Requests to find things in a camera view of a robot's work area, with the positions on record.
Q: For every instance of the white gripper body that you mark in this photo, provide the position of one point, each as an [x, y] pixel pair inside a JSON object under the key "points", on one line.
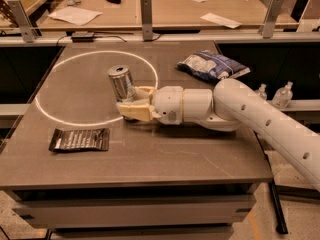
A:
{"points": [[169, 104]]}

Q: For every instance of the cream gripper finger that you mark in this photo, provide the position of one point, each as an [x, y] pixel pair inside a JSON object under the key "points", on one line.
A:
{"points": [[144, 92], [140, 110]]}

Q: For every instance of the silver redbull can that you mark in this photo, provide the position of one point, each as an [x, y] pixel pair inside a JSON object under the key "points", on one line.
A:
{"points": [[122, 83]]}

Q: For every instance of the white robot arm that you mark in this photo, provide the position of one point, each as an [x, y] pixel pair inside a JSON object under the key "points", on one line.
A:
{"points": [[230, 104]]}

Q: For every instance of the black foil snack packet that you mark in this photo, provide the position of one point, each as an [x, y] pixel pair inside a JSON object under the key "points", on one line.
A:
{"points": [[80, 140]]}

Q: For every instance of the blue white snack bag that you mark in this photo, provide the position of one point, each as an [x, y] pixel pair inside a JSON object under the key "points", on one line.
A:
{"points": [[212, 67]]}

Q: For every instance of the white circle tape marking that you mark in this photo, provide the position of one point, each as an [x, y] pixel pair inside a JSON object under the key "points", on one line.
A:
{"points": [[78, 92]]}

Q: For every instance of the black power adapter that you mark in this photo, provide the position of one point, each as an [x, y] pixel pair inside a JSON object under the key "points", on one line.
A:
{"points": [[82, 37]]}

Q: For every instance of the clear sanitizer bottle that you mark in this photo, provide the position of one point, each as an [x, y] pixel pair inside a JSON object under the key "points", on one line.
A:
{"points": [[283, 96], [261, 91]]}

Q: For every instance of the white paper sheet left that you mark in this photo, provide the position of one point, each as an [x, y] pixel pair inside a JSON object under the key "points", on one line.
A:
{"points": [[75, 15]]}

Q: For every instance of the white paper sheet right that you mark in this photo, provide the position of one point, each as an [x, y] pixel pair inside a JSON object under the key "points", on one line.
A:
{"points": [[220, 20]]}

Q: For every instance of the middle metal bracket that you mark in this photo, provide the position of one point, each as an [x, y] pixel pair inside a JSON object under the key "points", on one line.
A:
{"points": [[146, 19]]}

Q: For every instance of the metal bracket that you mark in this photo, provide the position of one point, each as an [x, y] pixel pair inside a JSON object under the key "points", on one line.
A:
{"points": [[267, 28], [146, 19], [27, 29]]}

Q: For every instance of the left metal bracket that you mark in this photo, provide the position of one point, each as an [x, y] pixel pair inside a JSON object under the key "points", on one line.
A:
{"points": [[27, 29]]}

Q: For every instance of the right metal bracket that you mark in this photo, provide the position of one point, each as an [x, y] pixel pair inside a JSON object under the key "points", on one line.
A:
{"points": [[267, 28]]}

